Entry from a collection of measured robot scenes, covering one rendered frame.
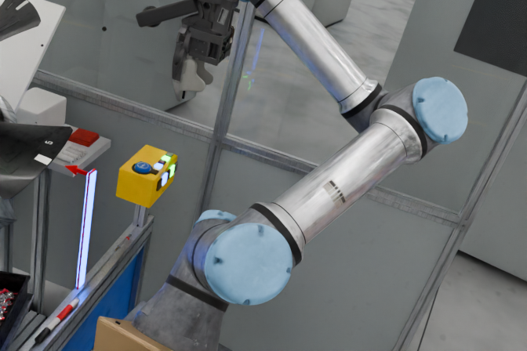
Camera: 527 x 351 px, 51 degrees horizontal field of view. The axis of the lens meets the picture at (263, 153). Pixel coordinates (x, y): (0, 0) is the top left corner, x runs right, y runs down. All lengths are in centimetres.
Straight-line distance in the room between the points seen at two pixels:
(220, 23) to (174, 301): 47
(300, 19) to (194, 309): 55
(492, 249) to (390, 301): 159
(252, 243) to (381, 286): 129
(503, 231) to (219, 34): 278
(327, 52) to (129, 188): 67
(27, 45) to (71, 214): 89
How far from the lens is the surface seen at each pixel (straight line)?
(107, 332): 88
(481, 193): 183
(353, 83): 107
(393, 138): 93
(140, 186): 145
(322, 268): 203
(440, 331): 304
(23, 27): 133
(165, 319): 92
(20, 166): 124
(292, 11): 105
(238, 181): 192
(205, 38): 96
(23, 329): 239
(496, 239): 355
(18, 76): 161
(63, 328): 134
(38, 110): 192
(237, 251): 78
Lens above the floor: 185
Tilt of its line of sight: 28 degrees down
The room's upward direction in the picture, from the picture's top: 15 degrees clockwise
